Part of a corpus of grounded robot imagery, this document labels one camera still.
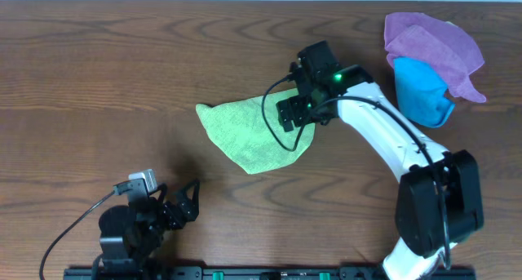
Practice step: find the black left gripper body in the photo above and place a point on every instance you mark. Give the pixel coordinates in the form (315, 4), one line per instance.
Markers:
(152, 224)

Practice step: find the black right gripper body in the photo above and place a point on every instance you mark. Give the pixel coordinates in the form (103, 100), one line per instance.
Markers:
(299, 106)

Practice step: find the green cloth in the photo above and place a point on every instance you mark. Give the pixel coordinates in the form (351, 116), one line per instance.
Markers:
(251, 137)

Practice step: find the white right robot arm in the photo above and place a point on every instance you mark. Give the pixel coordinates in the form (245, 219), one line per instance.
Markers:
(439, 203)

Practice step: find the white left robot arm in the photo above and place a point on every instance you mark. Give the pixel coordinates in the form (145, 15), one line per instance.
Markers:
(131, 233)

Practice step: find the blue cloth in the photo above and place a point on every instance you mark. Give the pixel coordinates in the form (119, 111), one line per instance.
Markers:
(420, 93)

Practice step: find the purple cloth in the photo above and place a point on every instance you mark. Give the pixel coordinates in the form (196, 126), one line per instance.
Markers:
(447, 48)

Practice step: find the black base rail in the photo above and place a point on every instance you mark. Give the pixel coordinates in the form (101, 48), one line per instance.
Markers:
(359, 272)

